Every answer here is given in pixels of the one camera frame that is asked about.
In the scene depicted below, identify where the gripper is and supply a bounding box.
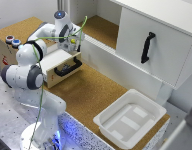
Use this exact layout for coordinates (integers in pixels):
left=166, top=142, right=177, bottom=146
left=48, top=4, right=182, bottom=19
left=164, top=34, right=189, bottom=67
left=63, top=33, right=83, bottom=53

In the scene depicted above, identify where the wooden drawer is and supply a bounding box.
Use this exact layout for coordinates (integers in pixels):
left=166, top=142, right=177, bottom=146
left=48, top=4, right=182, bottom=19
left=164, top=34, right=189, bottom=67
left=39, top=48, right=83, bottom=90

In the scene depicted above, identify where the wooden drawer box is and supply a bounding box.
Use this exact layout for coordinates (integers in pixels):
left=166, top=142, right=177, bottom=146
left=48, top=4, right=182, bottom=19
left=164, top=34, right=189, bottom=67
left=0, top=16, right=65, bottom=72

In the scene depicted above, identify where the white cabinet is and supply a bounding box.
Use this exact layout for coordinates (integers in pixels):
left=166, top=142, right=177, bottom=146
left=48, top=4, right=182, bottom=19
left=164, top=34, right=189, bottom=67
left=67, top=0, right=192, bottom=106

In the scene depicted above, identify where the blue button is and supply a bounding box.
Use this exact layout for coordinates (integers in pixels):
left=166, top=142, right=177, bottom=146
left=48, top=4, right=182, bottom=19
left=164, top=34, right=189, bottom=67
left=11, top=38, right=22, bottom=49

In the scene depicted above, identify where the red button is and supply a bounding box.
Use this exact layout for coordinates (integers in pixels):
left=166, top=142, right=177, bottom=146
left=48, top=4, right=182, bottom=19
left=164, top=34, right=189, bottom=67
left=5, top=34, right=15, bottom=45

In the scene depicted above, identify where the white sliding door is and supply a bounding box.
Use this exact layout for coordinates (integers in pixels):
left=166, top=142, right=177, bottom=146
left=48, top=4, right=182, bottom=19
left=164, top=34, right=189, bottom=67
left=115, top=6, right=192, bottom=90

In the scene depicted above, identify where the white plastic box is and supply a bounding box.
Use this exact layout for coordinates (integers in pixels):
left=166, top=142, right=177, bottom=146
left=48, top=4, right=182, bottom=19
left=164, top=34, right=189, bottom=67
left=92, top=88, right=168, bottom=150

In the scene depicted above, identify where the black drawer handle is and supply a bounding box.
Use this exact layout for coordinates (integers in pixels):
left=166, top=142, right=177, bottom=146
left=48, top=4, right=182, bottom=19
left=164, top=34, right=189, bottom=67
left=53, top=56, right=83, bottom=78

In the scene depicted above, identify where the green cable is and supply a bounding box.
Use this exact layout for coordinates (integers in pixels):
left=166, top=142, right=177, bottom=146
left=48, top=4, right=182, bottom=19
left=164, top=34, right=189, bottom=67
left=27, top=15, right=89, bottom=150

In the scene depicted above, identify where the black door handle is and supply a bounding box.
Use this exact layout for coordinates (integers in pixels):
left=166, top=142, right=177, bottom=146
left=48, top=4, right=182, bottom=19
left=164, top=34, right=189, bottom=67
left=140, top=31, right=157, bottom=65

